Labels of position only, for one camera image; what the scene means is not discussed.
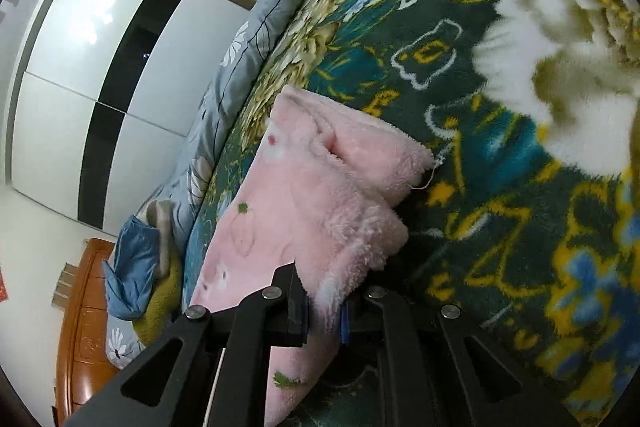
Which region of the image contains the blue fleece garment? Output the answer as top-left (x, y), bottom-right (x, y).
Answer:
top-left (102, 213), bottom-right (161, 320)

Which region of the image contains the olive green knit sweater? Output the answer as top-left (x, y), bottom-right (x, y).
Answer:
top-left (135, 247), bottom-right (183, 345)

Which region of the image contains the beige garment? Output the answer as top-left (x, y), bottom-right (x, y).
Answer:
top-left (145, 199), bottom-right (173, 280)

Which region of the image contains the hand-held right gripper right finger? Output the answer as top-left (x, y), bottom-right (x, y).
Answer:
top-left (340, 284), bottom-right (576, 427)

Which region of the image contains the grey-blue floral quilt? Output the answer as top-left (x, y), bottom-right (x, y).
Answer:
top-left (180, 0), bottom-right (358, 303)

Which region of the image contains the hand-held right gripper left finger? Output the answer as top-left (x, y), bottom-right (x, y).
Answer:
top-left (65, 262), bottom-right (308, 427)

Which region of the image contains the pink fleece pajama garment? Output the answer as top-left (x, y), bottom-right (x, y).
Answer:
top-left (190, 86), bottom-right (435, 427)

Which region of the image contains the beige wall panel row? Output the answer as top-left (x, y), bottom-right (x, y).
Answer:
top-left (52, 262), bottom-right (76, 308)

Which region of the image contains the wooden headboard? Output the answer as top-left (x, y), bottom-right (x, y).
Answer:
top-left (52, 237), bottom-right (123, 427)

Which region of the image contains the white wardrobe with black band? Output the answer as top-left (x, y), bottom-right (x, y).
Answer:
top-left (5, 0), bottom-right (251, 233)

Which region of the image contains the grey-blue floral pillow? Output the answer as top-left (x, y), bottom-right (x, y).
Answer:
top-left (104, 314), bottom-right (146, 370)

